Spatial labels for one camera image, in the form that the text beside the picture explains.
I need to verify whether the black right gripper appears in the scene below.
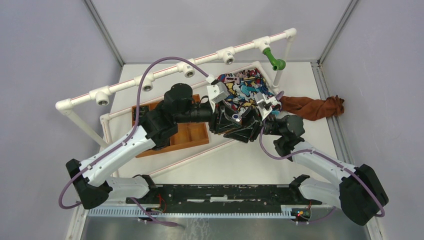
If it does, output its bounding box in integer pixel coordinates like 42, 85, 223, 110
223, 105, 283, 144

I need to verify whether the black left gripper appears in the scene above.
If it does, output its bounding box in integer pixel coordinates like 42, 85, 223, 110
176, 100, 242, 134

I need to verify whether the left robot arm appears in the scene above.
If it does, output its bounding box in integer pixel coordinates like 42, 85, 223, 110
66, 82, 229, 210

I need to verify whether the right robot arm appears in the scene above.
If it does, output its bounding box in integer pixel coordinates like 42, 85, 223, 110
218, 107, 389, 226

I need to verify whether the green plastic water faucet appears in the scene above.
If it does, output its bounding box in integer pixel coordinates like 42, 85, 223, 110
262, 47, 286, 71

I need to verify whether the comic print cloth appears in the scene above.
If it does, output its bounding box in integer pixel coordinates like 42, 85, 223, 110
216, 68, 274, 114

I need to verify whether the wooden compartment tray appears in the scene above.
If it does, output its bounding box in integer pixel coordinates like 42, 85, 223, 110
131, 94, 210, 159

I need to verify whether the brown cloth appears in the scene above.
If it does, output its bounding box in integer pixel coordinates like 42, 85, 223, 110
279, 95, 345, 121

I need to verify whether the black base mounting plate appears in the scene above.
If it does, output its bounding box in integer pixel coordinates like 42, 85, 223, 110
136, 184, 322, 214

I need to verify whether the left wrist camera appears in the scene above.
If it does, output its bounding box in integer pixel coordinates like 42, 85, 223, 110
206, 74, 230, 106

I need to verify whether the white slotted cable duct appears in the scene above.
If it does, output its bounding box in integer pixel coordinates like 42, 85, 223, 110
87, 206, 296, 220

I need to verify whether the white pvc pipe frame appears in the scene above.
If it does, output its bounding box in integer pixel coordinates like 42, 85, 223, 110
55, 27, 298, 195

